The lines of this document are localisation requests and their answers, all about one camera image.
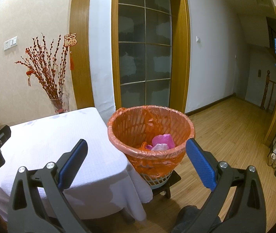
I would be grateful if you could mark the wooden framed glass door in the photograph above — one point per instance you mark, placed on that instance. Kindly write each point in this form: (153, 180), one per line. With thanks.
(145, 41)

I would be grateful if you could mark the dark wooden stool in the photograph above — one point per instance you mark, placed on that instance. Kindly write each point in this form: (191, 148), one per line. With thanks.
(174, 177)

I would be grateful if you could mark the person's dark trouser leg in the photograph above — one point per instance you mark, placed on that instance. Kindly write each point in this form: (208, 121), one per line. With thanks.
(184, 218)

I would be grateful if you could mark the white wall socket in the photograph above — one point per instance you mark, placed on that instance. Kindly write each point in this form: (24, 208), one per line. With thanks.
(10, 43)

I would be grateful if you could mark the pink plastic bag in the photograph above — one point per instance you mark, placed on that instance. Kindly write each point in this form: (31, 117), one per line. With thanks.
(162, 139)

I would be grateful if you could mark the plastic lattice waste basket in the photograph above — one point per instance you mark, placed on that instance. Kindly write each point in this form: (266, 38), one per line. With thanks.
(157, 180)

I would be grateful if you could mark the red hanging knot ornament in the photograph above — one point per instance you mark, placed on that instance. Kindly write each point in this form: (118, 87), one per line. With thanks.
(70, 43)

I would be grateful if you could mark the white tablecloth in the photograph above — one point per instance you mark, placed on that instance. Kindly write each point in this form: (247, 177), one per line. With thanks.
(79, 131)

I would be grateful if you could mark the clear glass vase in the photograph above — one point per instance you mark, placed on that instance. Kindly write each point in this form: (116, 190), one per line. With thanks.
(60, 105)

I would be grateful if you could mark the wooden wall pillar trim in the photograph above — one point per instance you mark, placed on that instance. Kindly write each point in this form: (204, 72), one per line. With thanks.
(80, 41)

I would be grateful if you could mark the orange bin liner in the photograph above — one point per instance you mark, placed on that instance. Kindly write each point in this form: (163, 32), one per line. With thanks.
(128, 123)

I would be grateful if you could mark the wooden stair newel post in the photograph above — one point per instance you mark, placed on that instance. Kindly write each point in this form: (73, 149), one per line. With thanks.
(265, 89)

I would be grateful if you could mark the wooden stair railing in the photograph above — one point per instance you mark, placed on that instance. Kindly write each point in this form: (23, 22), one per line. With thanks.
(275, 97)

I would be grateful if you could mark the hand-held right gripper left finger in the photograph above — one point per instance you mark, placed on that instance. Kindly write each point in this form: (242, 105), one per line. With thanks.
(72, 161)

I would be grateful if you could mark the red berry branches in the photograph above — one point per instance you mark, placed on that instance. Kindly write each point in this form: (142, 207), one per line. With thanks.
(48, 72)

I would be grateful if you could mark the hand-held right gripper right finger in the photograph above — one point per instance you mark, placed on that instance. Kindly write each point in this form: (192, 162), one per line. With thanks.
(201, 165)

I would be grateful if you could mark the small red lantern ornament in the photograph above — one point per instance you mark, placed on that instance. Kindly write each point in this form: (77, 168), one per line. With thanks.
(29, 74)

